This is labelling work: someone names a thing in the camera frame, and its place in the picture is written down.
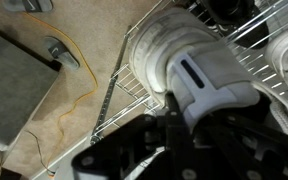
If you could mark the grey slipper on carpet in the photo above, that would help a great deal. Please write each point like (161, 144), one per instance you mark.
(60, 52)

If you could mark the grey mat on floor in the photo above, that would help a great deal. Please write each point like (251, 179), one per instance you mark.
(24, 83)

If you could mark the black sneaker on top shelf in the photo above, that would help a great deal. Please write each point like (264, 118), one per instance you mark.
(230, 15)

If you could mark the white sneaker with green insole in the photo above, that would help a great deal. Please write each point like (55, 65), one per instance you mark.
(197, 70)

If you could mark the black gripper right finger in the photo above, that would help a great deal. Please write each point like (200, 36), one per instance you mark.
(249, 150)

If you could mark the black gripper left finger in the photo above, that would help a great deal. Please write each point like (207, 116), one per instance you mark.
(117, 155)

